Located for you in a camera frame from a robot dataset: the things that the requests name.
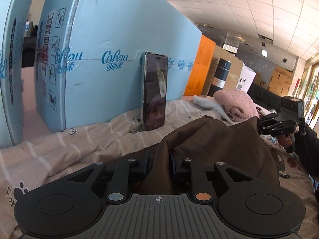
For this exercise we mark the smartphone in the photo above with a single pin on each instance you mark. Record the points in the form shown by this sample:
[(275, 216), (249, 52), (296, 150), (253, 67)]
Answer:
[(155, 92)]

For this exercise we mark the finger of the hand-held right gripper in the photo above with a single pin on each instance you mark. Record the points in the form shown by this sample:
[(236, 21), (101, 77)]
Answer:
[(270, 117), (281, 128)]

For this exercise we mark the brown leather jacket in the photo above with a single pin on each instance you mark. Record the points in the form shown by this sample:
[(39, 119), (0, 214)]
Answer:
[(211, 142)]

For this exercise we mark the stack of cardboard boxes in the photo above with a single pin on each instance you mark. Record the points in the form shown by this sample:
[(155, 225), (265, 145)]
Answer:
[(280, 79)]

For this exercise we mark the pink knitted sweater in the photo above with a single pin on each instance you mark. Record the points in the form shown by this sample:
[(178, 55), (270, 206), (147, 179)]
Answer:
[(236, 104)]

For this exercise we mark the large light blue carton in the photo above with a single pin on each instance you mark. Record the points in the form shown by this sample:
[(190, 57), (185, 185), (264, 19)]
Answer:
[(112, 29)]

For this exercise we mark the white cloth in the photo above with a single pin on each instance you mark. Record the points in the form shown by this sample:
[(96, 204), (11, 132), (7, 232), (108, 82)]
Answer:
[(209, 103)]

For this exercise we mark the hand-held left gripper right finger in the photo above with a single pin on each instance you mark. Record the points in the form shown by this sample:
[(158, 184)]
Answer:
[(173, 166)]

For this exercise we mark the white paper bag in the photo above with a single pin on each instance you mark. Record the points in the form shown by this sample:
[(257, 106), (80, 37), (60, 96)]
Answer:
[(246, 78)]

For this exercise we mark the person's right hand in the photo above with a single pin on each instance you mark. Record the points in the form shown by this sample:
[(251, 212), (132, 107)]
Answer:
[(286, 140)]

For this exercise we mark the dark blue thermos bottle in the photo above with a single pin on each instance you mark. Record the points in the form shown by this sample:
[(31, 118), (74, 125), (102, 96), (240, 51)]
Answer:
[(219, 77)]

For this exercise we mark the printed striped bed sheet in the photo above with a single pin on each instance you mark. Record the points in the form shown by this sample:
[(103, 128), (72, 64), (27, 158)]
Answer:
[(74, 142)]

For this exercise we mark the person's right forearm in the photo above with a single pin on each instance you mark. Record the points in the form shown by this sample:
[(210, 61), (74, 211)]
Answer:
[(307, 154)]

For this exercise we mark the orange carton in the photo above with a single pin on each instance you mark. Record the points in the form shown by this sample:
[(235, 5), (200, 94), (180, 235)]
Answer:
[(199, 64)]

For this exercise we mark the brown cardboard box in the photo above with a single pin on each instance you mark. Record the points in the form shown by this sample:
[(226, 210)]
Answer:
[(233, 67)]

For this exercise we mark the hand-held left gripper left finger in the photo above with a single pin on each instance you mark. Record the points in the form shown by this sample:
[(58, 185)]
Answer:
[(145, 164)]

